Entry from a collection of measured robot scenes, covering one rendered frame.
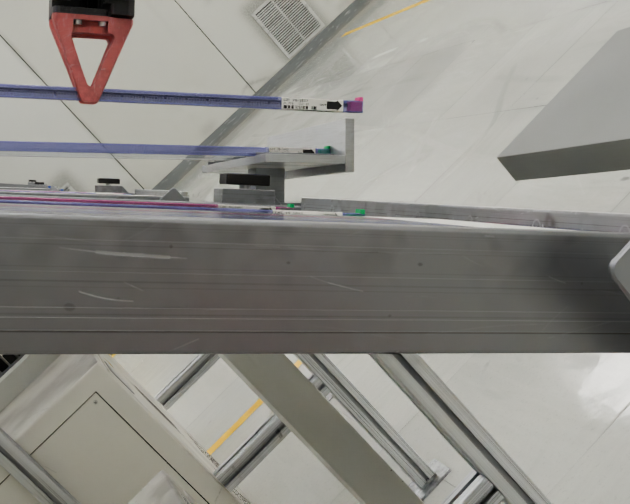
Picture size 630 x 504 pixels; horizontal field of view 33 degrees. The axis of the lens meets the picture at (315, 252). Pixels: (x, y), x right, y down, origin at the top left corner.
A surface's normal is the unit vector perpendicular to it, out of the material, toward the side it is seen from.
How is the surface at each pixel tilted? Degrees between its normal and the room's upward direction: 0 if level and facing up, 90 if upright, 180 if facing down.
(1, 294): 90
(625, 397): 0
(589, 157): 90
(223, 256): 90
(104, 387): 90
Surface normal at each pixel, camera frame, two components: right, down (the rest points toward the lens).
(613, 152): -0.68, 0.69
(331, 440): 0.32, 0.04
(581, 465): -0.65, -0.72
